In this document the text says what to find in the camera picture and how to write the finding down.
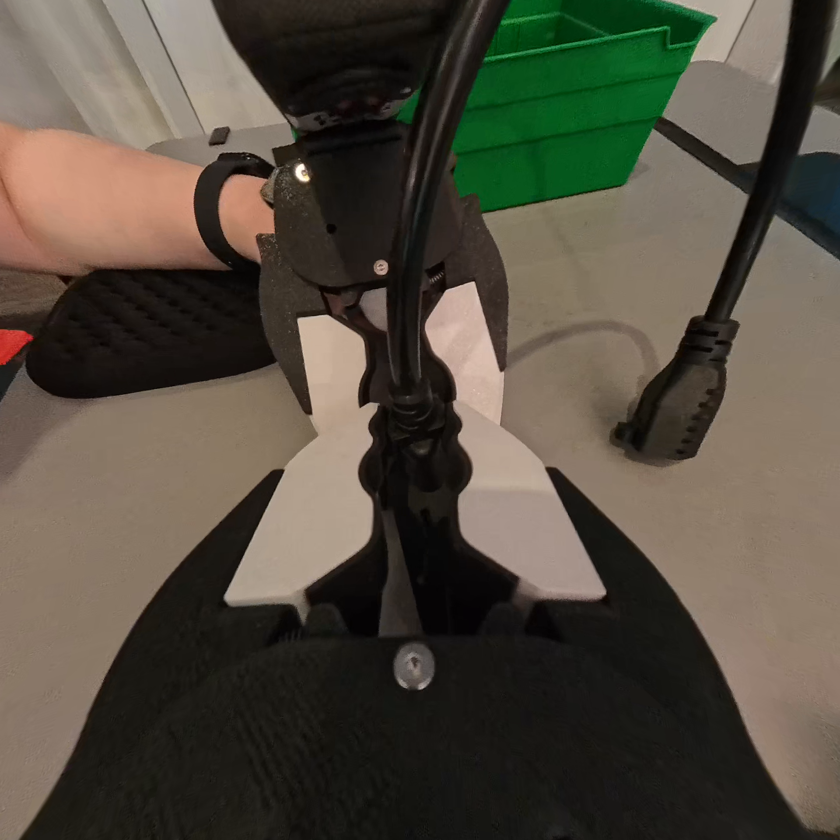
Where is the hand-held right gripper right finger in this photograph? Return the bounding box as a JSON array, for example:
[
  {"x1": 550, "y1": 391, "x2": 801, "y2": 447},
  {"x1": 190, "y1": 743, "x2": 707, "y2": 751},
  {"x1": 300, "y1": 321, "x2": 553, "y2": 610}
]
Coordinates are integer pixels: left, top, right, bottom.
[{"x1": 453, "y1": 402, "x2": 609, "y2": 602}]

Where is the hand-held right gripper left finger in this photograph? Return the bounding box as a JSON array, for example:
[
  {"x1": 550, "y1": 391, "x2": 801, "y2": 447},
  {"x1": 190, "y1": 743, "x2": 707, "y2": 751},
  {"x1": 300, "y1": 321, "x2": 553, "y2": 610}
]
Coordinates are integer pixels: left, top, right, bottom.
[{"x1": 223, "y1": 403, "x2": 388, "y2": 607}]

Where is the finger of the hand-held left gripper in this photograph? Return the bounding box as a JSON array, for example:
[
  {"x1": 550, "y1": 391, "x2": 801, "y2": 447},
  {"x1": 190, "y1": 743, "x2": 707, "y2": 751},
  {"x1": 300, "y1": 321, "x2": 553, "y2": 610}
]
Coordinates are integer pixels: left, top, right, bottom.
[
  {"x1": 297, "y1": 314, "x2": 375, "y2": 438},
  {"x1": 425, "y1": 281, "x2": 506, "y2": 427}
]

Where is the black power cord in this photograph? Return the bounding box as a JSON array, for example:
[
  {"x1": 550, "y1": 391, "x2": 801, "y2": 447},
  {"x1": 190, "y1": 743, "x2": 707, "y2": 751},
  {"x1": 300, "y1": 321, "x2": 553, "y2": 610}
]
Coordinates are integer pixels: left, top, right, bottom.
[{"x1": 384, "y1": 0, "x2": 826, "y2": 493}]

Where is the black power strip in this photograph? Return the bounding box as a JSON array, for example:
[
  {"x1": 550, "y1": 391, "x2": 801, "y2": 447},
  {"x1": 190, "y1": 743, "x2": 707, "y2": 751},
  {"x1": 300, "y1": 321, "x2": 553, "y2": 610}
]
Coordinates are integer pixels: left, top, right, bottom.
[{"x1": 392, "y1": 486, "x2": 460, "y2": 636}]

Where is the green plastic bin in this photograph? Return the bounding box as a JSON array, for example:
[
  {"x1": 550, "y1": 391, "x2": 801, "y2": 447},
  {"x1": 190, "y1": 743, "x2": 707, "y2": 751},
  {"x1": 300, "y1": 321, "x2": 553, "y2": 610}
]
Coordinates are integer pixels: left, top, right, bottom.
[{"x1": 397, "y1": 0, "x2": 718, "y2": 212}]

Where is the person's left forearm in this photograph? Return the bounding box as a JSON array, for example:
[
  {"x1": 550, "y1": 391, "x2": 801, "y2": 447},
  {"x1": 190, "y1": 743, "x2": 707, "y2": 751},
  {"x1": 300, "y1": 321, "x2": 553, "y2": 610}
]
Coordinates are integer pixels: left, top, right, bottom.
[{"x1": 0, "y1": 121, "x2": 221, "y2": 277}]

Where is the person's left hand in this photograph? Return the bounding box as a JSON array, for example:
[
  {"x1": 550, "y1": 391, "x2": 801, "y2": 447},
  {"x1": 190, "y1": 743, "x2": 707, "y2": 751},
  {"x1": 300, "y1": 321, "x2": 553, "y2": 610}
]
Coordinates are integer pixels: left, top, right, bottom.
[{"x1": 218, "y1": 172, "x2": 277, "y2": 263}]

